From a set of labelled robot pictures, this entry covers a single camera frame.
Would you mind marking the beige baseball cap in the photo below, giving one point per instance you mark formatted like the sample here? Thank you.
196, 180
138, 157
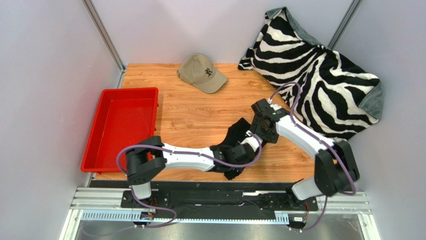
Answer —
198, 71

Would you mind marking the zebra print blanket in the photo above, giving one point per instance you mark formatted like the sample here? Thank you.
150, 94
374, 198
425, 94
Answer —
331, 94

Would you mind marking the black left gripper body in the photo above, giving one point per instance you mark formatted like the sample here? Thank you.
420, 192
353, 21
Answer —
243, 163

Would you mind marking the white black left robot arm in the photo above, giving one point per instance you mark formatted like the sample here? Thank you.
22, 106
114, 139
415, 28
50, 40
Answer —
147, 159

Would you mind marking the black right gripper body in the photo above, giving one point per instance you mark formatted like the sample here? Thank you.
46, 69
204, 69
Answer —
248, 129

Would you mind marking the red plastic tray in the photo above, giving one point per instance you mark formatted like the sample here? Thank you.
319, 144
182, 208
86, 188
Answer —
123, 117

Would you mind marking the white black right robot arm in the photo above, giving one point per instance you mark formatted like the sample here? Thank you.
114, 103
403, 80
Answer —
335, 168

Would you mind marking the black t shirt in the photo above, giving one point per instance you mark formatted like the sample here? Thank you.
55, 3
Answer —
236, 133

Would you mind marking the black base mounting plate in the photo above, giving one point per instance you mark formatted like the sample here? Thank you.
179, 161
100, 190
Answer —
207, 200

